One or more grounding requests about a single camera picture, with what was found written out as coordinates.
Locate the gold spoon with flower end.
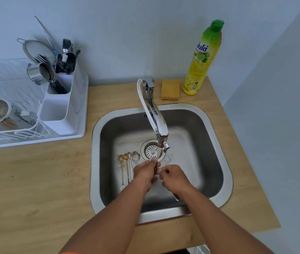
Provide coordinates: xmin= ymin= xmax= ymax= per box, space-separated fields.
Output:
xmin=118 ymin=154 xmax=126 ymax=190
xmin=123 ymin=153 xmax=130 ymax=184

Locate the person's left forearm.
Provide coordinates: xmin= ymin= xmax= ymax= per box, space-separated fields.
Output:
xmin=60 ymin=180 xmax=150 ymax=254

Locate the yellow sponge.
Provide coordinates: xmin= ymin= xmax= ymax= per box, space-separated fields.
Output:
xmin=161 ymin=78 xmax=181 ymax=101

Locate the thin white spoon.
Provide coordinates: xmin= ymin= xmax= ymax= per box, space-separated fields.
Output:
xmin=127 ymin=152 xmax=134 ymax=180

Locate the white cutlery holder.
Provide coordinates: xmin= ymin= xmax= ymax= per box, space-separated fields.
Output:
xmin=37 ymin=60 xmax=86 ymax=136

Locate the stainless steel sink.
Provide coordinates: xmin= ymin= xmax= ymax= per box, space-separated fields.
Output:
xmin=90 ymin=103 xmax=234 ymax=225

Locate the white wire dish rack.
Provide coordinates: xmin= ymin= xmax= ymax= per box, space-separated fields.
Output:
xmin=0 ymin=79 xmax=51 ymax=143

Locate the chrome faucet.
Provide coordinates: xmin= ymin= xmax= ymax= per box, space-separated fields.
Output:
xmin=142 ymin=78 xmax=171 ymax=156

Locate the person's left hand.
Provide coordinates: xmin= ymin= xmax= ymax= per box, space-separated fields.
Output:
xmin=133 ymin=157 xmax=162 ymax=195

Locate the thin metal blue-handled tool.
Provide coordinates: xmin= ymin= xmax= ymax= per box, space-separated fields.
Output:
xmin=34 ymin=15 xmax=60 ymax=56

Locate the person's right forearm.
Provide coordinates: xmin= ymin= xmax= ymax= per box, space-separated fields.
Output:
xmin=176 ymin=185 xmax=275 ymax=254

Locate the steel cup with black handle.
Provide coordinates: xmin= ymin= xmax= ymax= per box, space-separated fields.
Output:
xmin=27 ymin=62 xmax=68 ymax=95

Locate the steel sink drain strainer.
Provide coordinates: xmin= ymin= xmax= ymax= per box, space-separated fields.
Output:
xmin=140 ymin=139 xmax=166 ymax=162

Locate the silver fork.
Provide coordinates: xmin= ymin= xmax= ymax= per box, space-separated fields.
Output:
xmin=35 ymin=54 xmax=53 ymax=67
xmin=62 ymin=38 xmax=74 ymax=55

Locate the yellow dish soap bottle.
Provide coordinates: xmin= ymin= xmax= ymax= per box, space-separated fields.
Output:
xmin=183 ymin=19 xmax=224 ymax=96

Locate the white faucet hose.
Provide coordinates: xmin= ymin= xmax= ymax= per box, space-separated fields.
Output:
xmin=137 ymin=78 xmax=159 ymax=133

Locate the steel mesh strainer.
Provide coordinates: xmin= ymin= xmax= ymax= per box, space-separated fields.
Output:
xmin=17 ymin=38 xmax=56 ymax=65

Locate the person's right hand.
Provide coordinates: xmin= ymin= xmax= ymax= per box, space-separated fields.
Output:
xmin=158 ymin=164 xmax=193 ymax=196

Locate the small grey kitchen tool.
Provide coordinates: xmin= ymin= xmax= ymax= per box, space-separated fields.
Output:
xmin=15 ymin=109 xmax=38 ymax=120

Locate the white plastic drainer tray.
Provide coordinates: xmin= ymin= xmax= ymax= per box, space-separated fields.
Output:
xmin=0 ymin=58 xmax=89 ymax=151

